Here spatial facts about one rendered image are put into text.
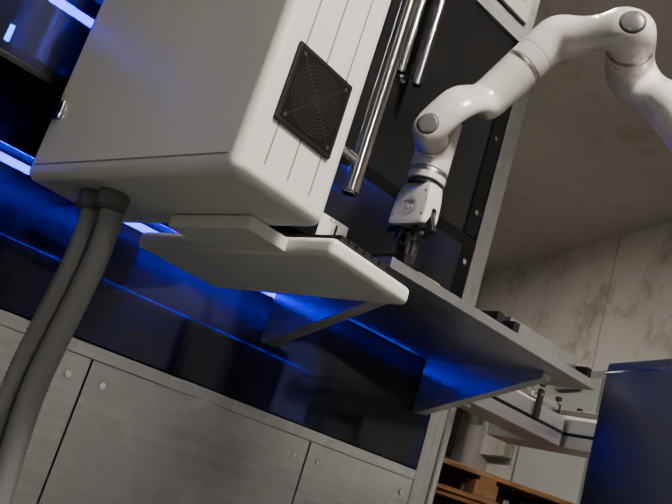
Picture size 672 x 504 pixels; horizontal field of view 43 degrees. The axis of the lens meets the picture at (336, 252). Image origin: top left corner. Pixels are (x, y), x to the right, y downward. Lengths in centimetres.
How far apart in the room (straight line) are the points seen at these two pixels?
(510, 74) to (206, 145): 93
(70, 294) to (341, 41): 53
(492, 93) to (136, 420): 98
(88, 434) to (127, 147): 57
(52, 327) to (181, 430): 49
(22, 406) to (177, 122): 45
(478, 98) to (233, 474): 92
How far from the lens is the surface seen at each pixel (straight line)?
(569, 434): 284
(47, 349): 128
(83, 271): 130
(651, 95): 186
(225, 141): 109
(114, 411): 161
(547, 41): 193
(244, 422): 177
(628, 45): 185
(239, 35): 119
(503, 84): 188
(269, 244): 123
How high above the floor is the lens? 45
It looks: 16 degrees up
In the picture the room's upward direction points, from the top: 17 degrees clockwise
